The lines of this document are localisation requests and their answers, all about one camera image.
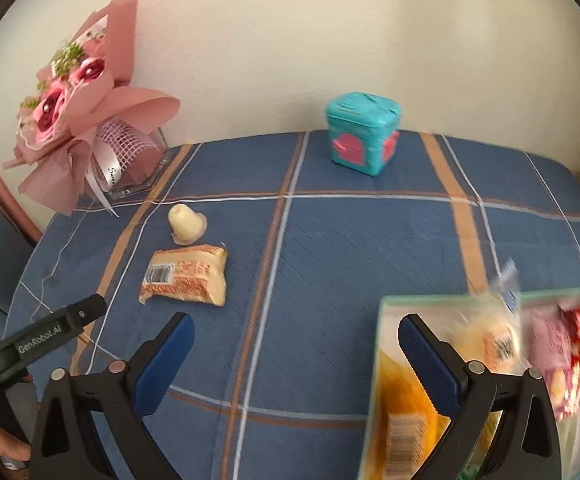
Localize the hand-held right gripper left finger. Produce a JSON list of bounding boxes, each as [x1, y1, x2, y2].
[[28, 311, 197, 480]]

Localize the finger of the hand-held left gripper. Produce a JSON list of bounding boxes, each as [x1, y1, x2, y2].
[[64, 294, 109, 335]]

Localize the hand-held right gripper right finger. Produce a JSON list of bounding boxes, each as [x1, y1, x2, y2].
[[398, 313, 563, 480]]

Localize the yellow cake packet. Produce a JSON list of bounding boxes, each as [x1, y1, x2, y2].
[[377, 350, 501, 480]]

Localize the clear bun packet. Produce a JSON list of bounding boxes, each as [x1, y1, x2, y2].
[[442, 257, 523, 376]]

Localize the orange white snack packet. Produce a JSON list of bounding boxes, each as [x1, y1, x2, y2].
[[140, 243, 229, 307]]

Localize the pink cake packet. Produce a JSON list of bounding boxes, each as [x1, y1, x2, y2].
[[525, 305, 580, 423]]

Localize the cream jelly cup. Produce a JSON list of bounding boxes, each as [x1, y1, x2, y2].
[[168, 203, 208, 246]]

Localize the person's left hand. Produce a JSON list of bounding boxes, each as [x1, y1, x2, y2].
[[0, 417, 33, 466]]

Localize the pink chair back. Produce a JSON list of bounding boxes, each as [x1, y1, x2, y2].
[[0, 160, 43, 248]]

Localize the blue plaid tablecloth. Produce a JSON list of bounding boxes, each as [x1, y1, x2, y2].
[[2, 130, 580, 480]]

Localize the clear glass vase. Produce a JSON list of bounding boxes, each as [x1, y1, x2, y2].
[[87, 120, 171, 205]]

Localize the pink rose bouquet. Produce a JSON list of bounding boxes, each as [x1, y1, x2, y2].
[[2, 0, 181, 218]]

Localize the teal box with pink prints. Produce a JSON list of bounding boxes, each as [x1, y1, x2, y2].
[[325, 91, 401, 177]]

